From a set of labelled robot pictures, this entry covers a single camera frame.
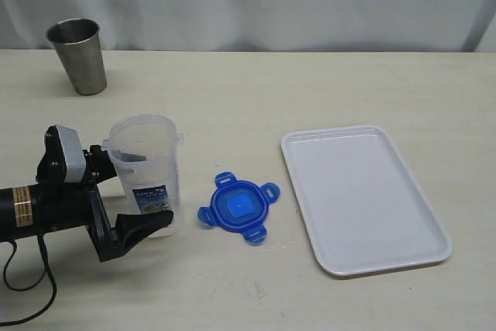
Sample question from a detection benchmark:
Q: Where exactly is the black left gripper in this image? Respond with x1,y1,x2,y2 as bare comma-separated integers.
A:
36,125,174,262

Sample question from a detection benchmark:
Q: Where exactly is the clear plastic container with label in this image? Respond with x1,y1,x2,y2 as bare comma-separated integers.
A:
102,114,184,238

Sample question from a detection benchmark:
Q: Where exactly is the stainless steel cup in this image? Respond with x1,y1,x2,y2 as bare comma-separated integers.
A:
46,18,107,95

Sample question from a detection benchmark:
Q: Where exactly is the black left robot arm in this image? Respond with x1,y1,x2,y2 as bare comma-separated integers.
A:
1,125,174,262

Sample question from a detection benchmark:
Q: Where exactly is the blue plastic lid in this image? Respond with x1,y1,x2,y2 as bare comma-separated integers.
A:
197,171,281,245

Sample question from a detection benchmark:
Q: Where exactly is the white backdrop curtain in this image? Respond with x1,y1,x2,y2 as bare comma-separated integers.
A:
1,0,495,52

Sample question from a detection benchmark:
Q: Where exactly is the white rectangular tray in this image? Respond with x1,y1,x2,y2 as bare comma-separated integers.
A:
281,125,453,278

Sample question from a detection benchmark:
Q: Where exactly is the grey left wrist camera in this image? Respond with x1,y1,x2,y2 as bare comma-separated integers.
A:
54,125,86,184

